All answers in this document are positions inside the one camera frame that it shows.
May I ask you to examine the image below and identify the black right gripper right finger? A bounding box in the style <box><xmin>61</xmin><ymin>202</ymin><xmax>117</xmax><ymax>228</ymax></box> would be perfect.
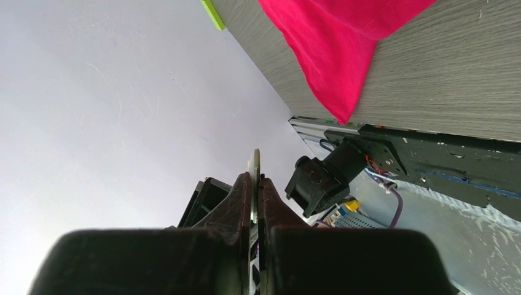
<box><xmin>258</xmin><ymin>177</ymin><xmax>453</xmax><ymax>294</ymax></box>

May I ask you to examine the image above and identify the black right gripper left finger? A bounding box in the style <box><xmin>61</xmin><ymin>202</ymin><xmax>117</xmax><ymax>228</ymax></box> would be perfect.
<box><xmin>30</xmin><ymin>173</ymin><xmax>253</xmax><ymax>294</ymax></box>

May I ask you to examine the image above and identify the round white brooch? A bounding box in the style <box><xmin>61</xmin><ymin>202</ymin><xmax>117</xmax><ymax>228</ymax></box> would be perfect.
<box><xmin>248</xmin><ymin>149</ymin><xmax>261</xmax><ymax>224</ymax></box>

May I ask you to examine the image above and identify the pink red garment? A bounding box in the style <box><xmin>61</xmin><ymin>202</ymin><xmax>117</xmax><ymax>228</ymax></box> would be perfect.
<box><xmin>259</xmin><ymin>0</ymin><xmax>433</xmax><ymax>124</ymax></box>

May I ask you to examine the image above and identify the lime green block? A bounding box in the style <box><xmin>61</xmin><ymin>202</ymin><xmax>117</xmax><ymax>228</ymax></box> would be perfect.
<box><xmin>200</xmin><ymin>0</ymin><xmax>225</xmax><ymax>31</ymax></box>

